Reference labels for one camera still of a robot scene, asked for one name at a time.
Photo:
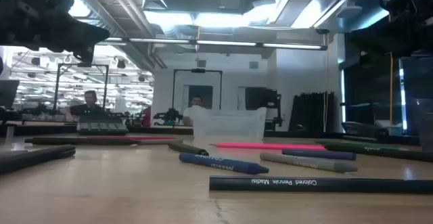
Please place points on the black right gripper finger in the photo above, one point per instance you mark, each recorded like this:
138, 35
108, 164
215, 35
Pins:
375, 38

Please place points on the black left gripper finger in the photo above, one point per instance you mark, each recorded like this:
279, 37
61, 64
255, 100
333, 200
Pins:
86, 55
84, 34

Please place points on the plain dark pencil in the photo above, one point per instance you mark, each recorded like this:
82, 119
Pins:
67, 140

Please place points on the green pencil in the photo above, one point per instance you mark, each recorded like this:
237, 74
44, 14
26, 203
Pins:
355, 145

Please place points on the pink pencil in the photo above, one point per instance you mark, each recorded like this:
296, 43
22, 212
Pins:
270, 146

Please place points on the background black robot arm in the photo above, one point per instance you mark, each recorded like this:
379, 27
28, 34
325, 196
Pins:
170, 115

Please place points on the person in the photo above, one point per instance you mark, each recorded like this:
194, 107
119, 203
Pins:
187, 115
88, 109

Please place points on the dark gray compartment bin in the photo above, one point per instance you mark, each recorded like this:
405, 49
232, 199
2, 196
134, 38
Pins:
101, 127

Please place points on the dark monitor screen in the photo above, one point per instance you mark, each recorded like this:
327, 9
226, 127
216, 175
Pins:
8, 93

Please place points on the red background object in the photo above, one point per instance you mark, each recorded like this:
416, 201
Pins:
146, 117

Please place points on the black stapler-like object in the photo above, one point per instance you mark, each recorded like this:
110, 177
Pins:
365, 129

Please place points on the black curtain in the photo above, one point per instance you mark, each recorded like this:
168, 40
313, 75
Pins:
311, 112

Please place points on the gray pen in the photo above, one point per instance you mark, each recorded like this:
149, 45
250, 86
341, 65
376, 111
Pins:
159, 141

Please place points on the black pen with print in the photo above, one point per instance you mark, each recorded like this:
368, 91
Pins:
389, 153

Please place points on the black background equipment stand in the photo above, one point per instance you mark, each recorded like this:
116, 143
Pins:
264, 99

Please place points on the purple colored pencil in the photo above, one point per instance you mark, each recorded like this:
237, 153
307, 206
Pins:
321, 154

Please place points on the short dark olive pencil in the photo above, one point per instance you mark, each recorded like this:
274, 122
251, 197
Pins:
186, 148

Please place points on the long ceiling light fixture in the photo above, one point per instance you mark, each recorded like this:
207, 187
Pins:
223, 43

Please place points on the grey colored pencil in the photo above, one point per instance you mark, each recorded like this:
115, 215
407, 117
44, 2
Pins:
304, 162

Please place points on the dark pencil with white print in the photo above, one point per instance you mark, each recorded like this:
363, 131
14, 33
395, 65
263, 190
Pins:
338, 185

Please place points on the translucent plastic bin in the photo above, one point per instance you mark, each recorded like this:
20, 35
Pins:
230, 122

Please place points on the blue crayon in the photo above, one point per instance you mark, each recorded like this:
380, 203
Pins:
223, 163

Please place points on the black metal stand frame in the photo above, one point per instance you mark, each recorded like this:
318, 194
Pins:
198, 70
55, 88

